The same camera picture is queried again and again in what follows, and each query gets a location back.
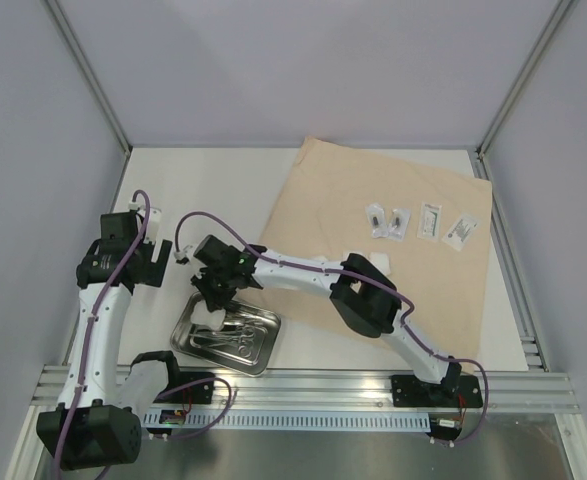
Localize left aluminium frame post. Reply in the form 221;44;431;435
42;0;132;158

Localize aluminium mounting rail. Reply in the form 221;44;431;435
32;364;582;416

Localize steel hemostat forceps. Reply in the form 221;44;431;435
192;331;256;358
207;325;264;363

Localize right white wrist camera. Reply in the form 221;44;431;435
174;245;199;266

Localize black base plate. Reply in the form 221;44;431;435
390;374;484;408
153;371;215;407

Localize right aluminium frame post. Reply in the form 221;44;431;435
476;0;578;159

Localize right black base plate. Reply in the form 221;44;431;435
390;374;484;408

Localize stainless steel tray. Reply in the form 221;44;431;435
170;292;281;377

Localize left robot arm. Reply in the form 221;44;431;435
36;205;183;474

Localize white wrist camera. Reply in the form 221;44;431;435
128;201;162;245
174;245;199;266

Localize long steel hemostat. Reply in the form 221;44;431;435
221;317;256;340

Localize beige cloth drape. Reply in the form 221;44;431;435
258;137;492;358

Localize slotted grey cable duct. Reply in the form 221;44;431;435
141;408;431;433

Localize clear blister packet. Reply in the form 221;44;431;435
365;203;388;239
388;208;411;242

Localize aluminium frame post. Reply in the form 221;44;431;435
42;0;132;158
476;0;578;159

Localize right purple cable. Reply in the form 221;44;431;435
175;211;489;446

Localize green white suture packet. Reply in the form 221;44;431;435
417;202;443;243

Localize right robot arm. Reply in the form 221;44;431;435
183;235;461;405

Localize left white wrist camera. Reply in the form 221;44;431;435
128;201;162;245

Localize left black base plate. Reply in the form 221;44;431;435
153;371;215;407

